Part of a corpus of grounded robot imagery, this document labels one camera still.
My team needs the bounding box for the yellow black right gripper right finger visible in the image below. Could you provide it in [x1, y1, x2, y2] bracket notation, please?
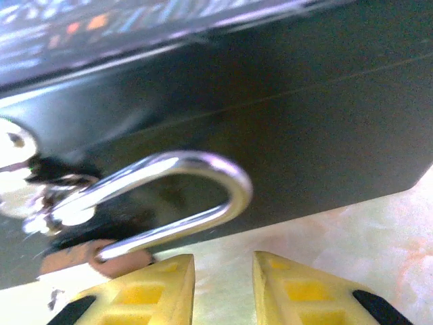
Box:
[252, 251, 414, 325]

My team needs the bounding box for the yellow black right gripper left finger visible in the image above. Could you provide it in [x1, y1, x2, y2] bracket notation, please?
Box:
[46, 253, 196, 325]

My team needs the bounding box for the silver metal handle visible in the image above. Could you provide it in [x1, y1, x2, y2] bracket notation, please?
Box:
[39, 150, 254, 280]

